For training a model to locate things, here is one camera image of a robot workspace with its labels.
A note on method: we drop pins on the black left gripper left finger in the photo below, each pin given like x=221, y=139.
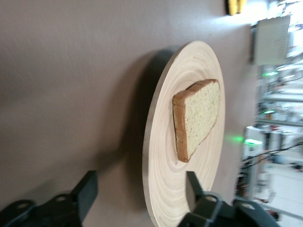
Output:
x=85, y=194

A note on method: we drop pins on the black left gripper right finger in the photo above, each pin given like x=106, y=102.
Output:
x=206, y=208

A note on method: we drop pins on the round wooden plate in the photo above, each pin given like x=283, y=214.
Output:
x=165, y=189

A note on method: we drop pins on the slice of toast bread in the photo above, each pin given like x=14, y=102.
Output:
x=201, y=113

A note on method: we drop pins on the brown table cover sheet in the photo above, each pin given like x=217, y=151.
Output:
x=71, y=94

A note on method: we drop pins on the white box device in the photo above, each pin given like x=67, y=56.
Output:
x=272, y=40

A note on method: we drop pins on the yellow quilted oven mitt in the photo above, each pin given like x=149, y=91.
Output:
x=233, y=6

